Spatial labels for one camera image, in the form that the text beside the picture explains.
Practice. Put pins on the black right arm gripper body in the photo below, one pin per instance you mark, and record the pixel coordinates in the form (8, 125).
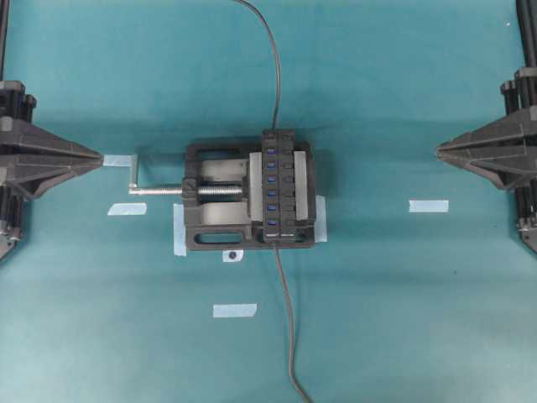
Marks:
(520, 93)

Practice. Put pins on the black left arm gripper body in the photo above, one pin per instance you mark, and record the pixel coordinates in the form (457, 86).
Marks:
(16, 104)

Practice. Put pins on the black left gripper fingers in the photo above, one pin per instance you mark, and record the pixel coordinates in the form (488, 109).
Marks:
(34, 160)

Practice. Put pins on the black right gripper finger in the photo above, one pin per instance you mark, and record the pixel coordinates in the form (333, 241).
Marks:
(503, 151)

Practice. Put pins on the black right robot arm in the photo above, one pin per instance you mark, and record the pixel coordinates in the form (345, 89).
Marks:
(526, 13)

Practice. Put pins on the black multi-port USB hub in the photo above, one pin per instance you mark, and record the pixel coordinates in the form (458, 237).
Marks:
(278, 176)

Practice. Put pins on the blue tape near crank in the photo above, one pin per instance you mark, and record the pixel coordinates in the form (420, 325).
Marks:
(117, 160)

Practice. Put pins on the blue tape left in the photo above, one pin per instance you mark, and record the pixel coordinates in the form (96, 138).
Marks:
(128, 209)

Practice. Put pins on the blue tape right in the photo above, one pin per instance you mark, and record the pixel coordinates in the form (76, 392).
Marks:
(428, 206)

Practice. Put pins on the blue tape vise left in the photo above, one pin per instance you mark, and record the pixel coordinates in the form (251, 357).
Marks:
(179, 233)

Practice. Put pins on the blue tape vise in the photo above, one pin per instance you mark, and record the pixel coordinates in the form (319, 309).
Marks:
(320, 222)
(179, 233)

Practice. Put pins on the black bench vise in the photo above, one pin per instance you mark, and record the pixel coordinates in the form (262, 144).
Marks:
(222, 196)

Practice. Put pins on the blue tape vise right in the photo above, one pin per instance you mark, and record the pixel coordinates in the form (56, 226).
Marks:
(320, 222)

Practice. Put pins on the small taped black screw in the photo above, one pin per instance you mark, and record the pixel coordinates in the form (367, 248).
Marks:
(232, 256)

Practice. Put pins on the blue tape bottom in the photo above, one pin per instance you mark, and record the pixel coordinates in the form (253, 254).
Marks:
(234, 310)

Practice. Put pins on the silver vise crank handle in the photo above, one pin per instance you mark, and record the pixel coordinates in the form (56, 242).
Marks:
(134, 189)

